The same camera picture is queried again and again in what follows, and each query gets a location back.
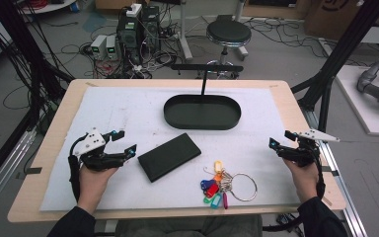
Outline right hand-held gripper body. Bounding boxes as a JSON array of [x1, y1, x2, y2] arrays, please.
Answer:
[[280, 128, 341, 168]]

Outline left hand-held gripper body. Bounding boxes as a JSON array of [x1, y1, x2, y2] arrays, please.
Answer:
[[73, 127, 126, 172]]

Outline black wallet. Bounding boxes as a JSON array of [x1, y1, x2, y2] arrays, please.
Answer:
[[137, 132, 202, 183]]

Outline key ring with coloured tags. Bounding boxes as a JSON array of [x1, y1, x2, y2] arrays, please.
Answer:
[[199, 160, 259, 210]]

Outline black tray with hanger post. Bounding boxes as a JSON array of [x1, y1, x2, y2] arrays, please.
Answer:
[[163, 63, 245, 131]]

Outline person's right hand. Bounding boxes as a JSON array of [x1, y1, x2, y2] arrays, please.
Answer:
[[282, 158, 320, 203]]

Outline person's left hand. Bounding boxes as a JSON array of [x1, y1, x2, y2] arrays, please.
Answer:
[[77, 165, 119, 215]]

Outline white floor board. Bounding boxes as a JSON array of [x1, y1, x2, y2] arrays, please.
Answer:
[[335, 64, 379, 137]]

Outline grey power supply unit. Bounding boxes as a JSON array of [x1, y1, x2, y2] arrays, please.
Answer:
[[90, 34, 108, 60], [105, 35, 120, 61]]

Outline black computer tower green label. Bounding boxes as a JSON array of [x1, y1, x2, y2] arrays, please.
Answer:
[[116, 13, 143, 64]]

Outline black speakers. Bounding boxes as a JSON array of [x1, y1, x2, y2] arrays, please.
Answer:
[[141, 5, 162, 53]]

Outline black round stool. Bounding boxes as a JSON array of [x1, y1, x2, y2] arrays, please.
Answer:
[[206, 20, 253, 79]]

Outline white table leg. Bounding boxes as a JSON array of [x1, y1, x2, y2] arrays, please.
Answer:
[[177, 0, 194, 62]]

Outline white power strip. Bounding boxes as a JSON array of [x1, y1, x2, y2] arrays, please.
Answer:
[[125, 3, 143, 18]]

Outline large cardboard box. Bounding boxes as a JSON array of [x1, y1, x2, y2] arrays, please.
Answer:
[[304, 0, 376, 41]]

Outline small cardboard box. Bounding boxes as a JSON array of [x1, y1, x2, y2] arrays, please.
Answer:
[[95, 0, 136, 10]]

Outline white round table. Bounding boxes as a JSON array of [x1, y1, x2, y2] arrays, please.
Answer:
[[19, 0, 77, 15]]

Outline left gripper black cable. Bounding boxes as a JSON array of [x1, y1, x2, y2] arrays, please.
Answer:
[[67, 136, 83, 202]]

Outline aluminium frame rail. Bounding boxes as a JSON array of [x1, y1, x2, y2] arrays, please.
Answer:
[[0, 126, 38, 220], [304, 108, 368, 237]]

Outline tangle of floor cables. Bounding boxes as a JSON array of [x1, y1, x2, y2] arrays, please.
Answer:
[[58, 19, 186, 80], [243, 17, 330, 59]]

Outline black frame post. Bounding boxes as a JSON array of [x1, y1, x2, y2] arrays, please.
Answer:
[[0, 0, 75, 100], [290, 0, 379, 132]]

